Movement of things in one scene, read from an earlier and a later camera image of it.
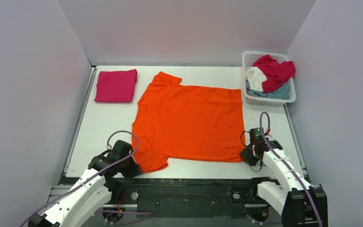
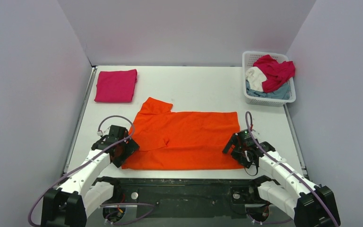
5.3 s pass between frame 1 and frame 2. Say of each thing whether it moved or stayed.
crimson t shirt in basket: stayed
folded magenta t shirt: stayed
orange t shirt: moved
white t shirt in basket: stayed
